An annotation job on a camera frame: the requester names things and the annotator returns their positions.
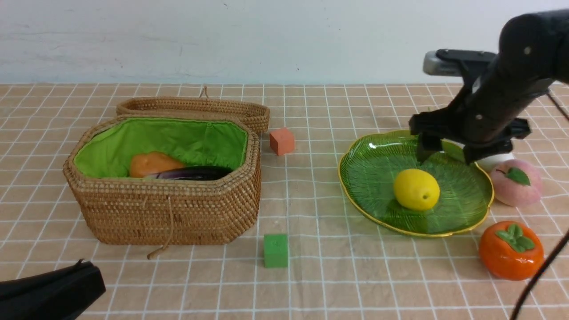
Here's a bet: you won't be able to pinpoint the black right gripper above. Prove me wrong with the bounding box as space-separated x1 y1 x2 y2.
409 84 532 165

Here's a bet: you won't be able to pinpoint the white radish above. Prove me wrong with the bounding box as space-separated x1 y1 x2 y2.
462 145 515 172

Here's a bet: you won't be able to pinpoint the yellow lemon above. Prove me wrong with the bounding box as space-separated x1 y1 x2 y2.
393 168 441 212

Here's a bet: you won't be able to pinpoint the pink peach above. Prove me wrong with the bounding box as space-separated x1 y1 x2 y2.
489 159 543 207

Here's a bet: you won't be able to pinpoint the orange persimmon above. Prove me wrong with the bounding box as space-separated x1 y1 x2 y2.
478 221 545 281

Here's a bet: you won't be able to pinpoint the purple eggplant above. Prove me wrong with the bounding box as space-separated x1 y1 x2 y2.
144 166 233 181

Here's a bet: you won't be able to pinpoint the brown potato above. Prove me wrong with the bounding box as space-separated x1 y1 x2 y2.
129 152 185 178

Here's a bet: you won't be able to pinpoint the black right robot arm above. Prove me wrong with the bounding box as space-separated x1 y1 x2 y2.
409 9 569 164

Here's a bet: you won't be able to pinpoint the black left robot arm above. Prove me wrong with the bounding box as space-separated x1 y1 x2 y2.
0 260 106 320

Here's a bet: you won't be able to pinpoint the green glass leaf plate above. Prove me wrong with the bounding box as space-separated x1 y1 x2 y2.
337 130 494 237

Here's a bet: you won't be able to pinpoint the orange foam cube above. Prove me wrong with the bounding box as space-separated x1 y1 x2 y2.
269 127 296 156

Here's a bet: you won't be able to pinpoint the woven wicker basket lid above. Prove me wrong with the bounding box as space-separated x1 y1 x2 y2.
116 87 270 135

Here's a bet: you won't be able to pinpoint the green foam cube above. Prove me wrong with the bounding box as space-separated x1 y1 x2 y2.
263 233 289 268

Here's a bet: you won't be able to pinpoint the woven wicker basket green lining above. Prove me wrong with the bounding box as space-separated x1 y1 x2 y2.
63 116 261 246

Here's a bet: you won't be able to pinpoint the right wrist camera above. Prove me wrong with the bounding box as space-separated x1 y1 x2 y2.
423 49 497 77

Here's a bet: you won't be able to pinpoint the black right camera cable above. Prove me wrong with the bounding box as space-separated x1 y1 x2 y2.
509 84 569 320

